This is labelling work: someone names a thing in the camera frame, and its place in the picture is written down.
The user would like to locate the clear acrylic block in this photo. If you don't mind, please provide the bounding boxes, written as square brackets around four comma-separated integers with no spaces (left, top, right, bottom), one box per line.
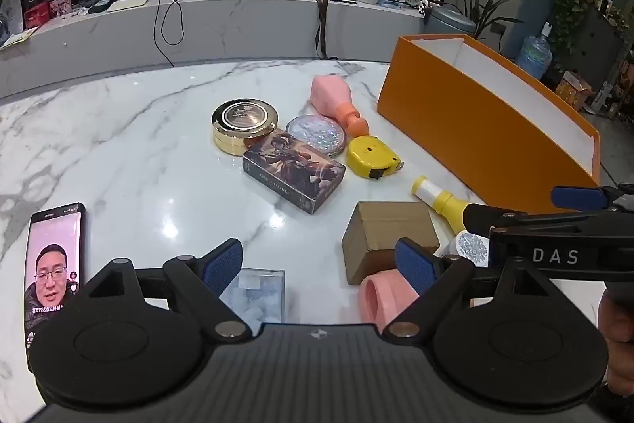
[218,268,286,323]

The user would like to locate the black smartphone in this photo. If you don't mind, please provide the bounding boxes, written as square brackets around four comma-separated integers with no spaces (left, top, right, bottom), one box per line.
[23,202,87,371]

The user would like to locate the yellow bottle clear cap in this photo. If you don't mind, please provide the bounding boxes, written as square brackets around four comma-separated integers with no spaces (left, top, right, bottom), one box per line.
[410,175,471,235]

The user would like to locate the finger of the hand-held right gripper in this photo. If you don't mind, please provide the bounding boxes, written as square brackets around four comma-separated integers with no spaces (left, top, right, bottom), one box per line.
[551,182,634,212]
[463,203,529,239]

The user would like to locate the blue water jug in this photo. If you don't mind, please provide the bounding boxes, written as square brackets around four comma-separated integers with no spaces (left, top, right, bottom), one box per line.
[518,34,553,79]

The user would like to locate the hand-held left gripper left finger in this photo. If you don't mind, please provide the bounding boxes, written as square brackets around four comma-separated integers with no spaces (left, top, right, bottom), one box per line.
[86,239,251,341]

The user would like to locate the black cable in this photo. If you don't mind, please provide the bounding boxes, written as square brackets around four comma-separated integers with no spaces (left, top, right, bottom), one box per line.
[153,0,185,67]

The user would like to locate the red box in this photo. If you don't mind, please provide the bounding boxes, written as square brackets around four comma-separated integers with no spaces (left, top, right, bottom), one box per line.
[24,2,50,27]

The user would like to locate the pink bottle orange cap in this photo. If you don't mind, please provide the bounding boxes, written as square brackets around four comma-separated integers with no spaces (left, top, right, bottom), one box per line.
[310,75,370,138]

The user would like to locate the yellow tape measure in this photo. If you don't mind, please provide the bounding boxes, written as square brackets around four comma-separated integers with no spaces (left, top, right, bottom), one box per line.
[346,134,404,180]

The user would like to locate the dark printed card box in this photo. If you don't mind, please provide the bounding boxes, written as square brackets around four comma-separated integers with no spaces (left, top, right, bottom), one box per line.
[242,132,346,216]

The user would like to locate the orange storage box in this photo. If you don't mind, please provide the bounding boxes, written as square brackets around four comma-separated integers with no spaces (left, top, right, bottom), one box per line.
[376,34,601,214]

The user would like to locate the grey trash bin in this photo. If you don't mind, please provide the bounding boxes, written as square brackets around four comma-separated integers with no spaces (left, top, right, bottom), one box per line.
[423,3,477,40]

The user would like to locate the brown cardboard box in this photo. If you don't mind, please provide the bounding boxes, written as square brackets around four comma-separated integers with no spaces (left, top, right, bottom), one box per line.
[341,201,441,286]

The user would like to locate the white jar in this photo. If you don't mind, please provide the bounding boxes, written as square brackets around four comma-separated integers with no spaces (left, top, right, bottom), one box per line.
[438,230,491,269]

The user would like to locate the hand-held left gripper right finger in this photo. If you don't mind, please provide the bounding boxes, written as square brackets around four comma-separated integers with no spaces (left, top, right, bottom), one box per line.
[384,237,570,341]

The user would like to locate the orange patterned gift box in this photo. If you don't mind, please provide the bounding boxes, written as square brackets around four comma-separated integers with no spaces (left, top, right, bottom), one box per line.
[555,70,595,111]

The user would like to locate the glitter round compact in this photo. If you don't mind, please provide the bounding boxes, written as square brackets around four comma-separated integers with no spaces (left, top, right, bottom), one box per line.
[286,115,348,152]

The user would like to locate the yellow paper sheets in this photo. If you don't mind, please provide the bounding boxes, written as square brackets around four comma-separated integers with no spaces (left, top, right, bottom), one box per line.
[0,27,40,50]

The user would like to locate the gold round tin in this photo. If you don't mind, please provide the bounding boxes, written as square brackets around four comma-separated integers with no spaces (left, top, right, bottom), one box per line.
[211,98,279,155]

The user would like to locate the person's right hand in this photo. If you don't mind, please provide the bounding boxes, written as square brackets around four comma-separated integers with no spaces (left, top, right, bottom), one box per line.
[597,287,634,396]

